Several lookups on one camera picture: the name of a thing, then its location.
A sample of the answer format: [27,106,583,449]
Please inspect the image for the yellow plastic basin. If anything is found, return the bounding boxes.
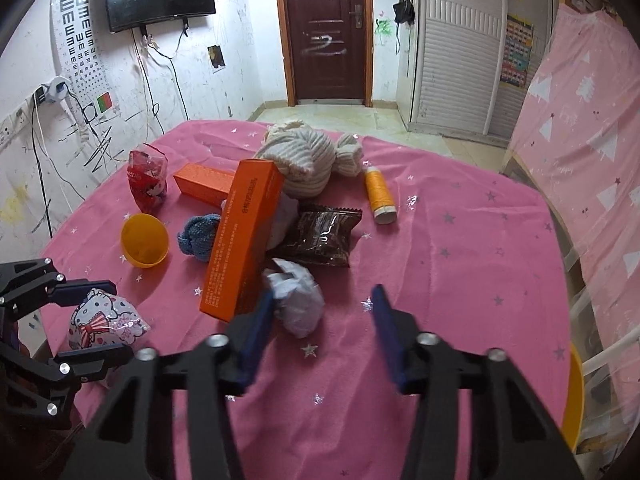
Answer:
[560,342,586,453]

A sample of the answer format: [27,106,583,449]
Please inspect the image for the colourful grid wall poster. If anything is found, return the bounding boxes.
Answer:
[500,12,535,92]

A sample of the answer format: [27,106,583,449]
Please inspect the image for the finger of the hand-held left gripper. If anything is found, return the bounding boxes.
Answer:
[0,344,135,429]
[0,258,118,318]

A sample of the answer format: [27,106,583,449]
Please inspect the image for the blue knit sock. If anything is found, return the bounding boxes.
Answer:
[177,213,222,263]

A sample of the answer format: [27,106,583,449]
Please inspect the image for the pink star-print tablecloth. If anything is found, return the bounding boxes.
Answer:
[37,119,576,480]

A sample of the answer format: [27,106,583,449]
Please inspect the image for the pale lavender sock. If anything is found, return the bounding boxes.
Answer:
[220,192,301,251]

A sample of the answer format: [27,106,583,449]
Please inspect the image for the cream ribbed sock bundle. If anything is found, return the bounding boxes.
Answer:
[253,120,363,198]

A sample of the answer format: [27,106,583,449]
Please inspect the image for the white louvered wardrobe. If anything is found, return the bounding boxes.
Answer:
[407,0,598,148]

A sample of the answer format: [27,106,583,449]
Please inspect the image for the white bed frame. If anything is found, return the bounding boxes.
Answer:
[567,260,640,391]

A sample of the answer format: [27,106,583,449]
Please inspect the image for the eye chart poster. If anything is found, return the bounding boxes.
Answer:
[49,0,115,126]

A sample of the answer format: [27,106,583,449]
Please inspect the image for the white plastic bag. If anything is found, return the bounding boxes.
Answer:
[262,257,326,338]

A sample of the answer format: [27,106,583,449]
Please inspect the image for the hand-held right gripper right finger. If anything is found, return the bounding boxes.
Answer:
[371,284,583,480]

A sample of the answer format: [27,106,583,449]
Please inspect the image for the dark brown door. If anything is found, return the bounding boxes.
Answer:
[272,0,374,107]

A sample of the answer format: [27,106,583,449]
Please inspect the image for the brown snack packet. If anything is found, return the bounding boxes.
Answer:
[272,203,363,268]

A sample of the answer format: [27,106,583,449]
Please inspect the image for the cartoon cat snack packet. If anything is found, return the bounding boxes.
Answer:
[68,287,151,352]

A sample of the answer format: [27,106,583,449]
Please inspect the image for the yellow plastic bowl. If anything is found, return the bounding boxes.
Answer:
[121,213,170,268]

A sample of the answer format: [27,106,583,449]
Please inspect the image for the tall orange carton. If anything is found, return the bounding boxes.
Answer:
[199,158,286,322]

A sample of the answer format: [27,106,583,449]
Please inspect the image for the black power cable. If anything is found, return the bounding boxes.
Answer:
[30,102,56,241]

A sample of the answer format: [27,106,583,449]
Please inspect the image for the red snack packet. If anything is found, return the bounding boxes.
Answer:
[126,142,168,214]

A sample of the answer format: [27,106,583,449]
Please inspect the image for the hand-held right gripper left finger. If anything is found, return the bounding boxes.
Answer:
[62,287,276,480]

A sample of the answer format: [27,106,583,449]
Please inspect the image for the television wall cables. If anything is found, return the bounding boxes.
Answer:
[131,22,190,123]

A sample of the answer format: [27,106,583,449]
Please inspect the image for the yellow thread spool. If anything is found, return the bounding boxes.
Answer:
[363,165,398,225]

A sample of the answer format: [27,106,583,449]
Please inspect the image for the pink tree-print sheet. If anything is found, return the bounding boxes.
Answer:
[510,2,640,441]

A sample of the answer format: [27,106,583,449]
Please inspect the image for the small orange carton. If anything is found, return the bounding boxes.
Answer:
[173,162,237,209]

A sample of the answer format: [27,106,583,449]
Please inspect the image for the white wall outlet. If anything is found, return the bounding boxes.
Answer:
[0,107,28,150]

